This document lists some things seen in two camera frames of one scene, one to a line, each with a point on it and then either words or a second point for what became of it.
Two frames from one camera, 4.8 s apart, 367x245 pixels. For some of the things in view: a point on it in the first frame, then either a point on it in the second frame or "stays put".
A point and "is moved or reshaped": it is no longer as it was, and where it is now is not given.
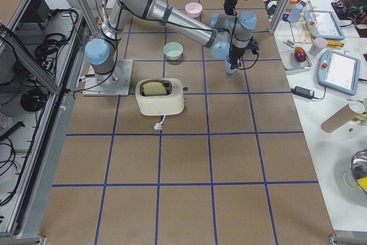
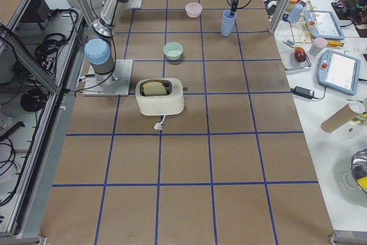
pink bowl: (193, 10) stays put
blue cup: (227, 65) is moved or reshaped
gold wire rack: (301, 30) stays put
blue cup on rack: (295, 12) stays put
